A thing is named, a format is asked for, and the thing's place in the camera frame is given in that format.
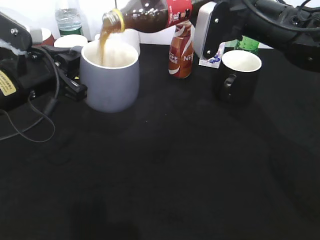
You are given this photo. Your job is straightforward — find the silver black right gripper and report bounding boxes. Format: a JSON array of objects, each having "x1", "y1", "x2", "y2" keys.
[{"x1": 193, "y1": 1, "x2": 244, "y2": 59}]

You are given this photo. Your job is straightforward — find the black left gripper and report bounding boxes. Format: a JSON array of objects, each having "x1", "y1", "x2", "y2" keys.
[{"x1": 0, "y1": 45, "x2": 88, "y2": 111}]

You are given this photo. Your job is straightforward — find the grey ceramic mug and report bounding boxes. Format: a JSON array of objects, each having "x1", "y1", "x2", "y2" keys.
[{"x1": 79, "y1": 39, "x2": 140, "y2": 113}]

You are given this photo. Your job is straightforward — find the cola bottle red label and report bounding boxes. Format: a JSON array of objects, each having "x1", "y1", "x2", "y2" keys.
[{"x1": 99, "y1": 0, "x2": 194, "y2": 66}]

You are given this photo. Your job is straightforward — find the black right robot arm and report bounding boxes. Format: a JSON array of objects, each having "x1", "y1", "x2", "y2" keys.
[{"x1": 190, "y1": 0, "x2": 320, "y2": 73}]

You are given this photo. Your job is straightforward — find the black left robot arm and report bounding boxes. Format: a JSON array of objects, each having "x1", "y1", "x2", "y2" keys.
[{"x1": 0, "y1": 12, "x2": 88, "y2": 111}]

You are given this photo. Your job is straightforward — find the green Sprite bottle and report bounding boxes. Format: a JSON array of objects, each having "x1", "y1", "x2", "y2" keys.
[{"x1": 233, "y1": 36, "x2": 260, "y2": 55}]

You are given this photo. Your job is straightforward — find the yellow paper cup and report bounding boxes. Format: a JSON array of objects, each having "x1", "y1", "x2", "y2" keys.
[{"x1": 54, "y1": 34, "x2": 88, "y2": 48}]

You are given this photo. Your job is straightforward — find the white blueberry milk carton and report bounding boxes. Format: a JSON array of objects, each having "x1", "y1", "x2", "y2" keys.
[{"x1": 198, "y1": 42, "x2": 225, "y2": 69}]

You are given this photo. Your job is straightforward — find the brown Nescafe coffee bottle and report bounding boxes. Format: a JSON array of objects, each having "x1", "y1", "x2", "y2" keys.
[{"x1": 168, "y1": 20, "x2": 194, "y2": 79}]

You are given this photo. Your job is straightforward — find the brown ceramic mug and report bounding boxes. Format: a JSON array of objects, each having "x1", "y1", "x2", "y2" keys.
[{"x1": 40, "y1": 27, "x2": 55, "y2": 46}]

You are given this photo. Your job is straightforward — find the black ceramic mug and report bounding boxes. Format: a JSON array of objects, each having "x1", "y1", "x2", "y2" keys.
[{"x1": 212, "y1": 50, "x2": 262, "y2": 106}]

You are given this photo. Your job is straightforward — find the clear water bottle green label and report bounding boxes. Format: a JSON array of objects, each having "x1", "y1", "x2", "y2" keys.
[{"x1": 55, "y1": 0, "x2": 83, "y2": 37}]

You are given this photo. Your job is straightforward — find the white ceramic mug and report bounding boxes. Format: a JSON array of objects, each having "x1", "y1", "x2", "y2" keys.
[{"x1": 105, "y1": 29, "x2": 141, "y2": 56}]

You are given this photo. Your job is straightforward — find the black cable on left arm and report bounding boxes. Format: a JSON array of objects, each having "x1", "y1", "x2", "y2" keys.
[{"x1": 0, "y1": 46, "x2": 61, "y2": 143}]

